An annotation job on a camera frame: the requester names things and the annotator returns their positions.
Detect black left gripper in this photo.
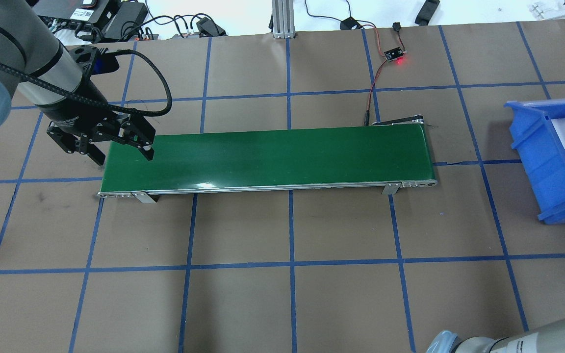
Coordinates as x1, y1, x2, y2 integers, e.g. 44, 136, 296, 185
42, 45, 155, 167

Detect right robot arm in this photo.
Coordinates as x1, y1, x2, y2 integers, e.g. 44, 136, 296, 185
426, 319, 565, 353

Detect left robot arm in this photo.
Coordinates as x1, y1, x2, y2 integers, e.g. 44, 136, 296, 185
0, 0, 172, 166

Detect black power adapter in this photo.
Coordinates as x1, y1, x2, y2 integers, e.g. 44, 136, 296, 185
101, 1, 149, 43

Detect green conveyor belt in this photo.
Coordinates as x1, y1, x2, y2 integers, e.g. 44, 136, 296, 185
98, 121, 438, 203

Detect small controller board red LED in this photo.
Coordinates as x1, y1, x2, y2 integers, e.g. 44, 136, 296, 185
384, 47, 407, 62

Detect blue plastic bin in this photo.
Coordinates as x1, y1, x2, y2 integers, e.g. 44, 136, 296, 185
505, 99, 565, 224

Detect aluminium frame post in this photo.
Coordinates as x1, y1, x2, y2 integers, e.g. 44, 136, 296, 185
271, 0, 296, 39

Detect red black conveyor cable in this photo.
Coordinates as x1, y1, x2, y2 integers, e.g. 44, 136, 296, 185
305, 0, 406, 127

